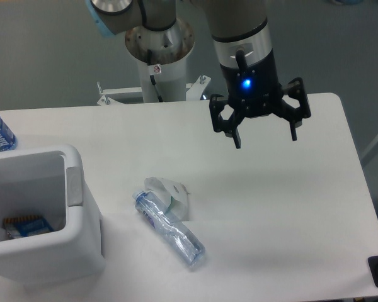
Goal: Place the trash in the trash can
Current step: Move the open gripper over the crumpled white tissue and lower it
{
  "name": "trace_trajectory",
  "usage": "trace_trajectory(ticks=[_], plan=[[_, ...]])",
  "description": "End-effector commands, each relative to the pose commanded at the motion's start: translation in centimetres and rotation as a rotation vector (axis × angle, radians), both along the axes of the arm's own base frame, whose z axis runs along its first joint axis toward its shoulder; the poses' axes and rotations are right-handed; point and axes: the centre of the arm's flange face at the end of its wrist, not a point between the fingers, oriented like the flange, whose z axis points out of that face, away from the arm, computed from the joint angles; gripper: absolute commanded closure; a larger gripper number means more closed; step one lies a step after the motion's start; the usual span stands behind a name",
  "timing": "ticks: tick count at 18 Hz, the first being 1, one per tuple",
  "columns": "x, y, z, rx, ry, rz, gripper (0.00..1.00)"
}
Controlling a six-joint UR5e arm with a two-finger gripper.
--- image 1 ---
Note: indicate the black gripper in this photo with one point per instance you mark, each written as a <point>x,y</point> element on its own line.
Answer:
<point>254,90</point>

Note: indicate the crushed clear plastic bottle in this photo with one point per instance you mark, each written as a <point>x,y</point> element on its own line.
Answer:
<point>171,229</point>

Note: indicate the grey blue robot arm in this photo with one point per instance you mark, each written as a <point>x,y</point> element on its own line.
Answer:
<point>234,26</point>

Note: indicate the white trash can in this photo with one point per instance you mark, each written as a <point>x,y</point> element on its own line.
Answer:
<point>49,182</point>

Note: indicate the blue snack packet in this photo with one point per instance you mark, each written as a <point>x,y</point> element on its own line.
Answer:
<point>26,226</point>

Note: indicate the white pedestal base frame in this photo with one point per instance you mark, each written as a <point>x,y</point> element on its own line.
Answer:
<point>194,91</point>

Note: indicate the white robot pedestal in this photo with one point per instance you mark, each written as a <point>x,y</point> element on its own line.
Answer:
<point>161,58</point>

